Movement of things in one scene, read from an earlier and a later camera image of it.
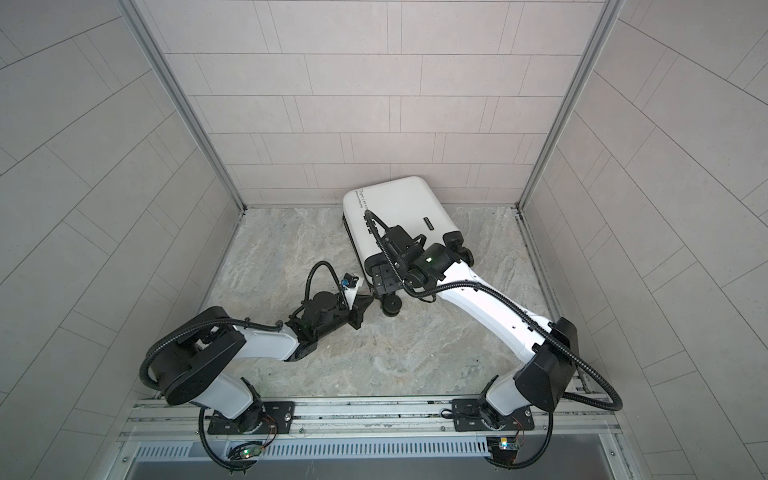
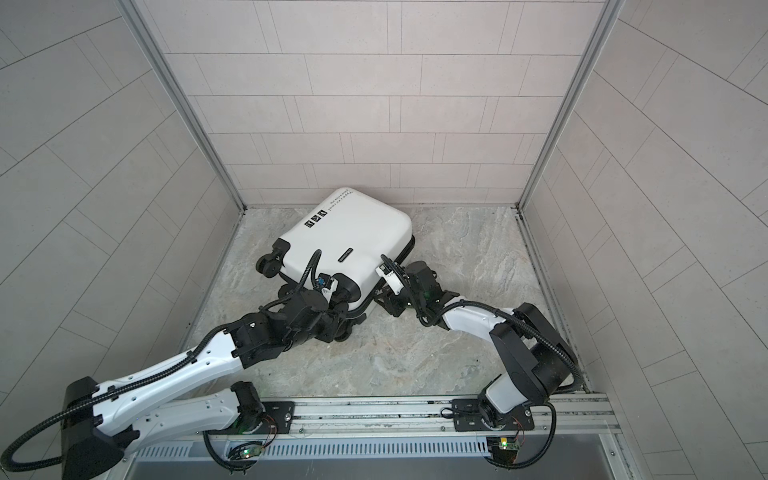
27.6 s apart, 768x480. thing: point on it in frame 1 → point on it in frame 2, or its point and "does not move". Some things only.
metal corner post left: x=180 y=90 does not move
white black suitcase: x=408 y=202 → x=352 y=244
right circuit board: x=503 y=449 does not move
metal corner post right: x=608 y=15 does not move
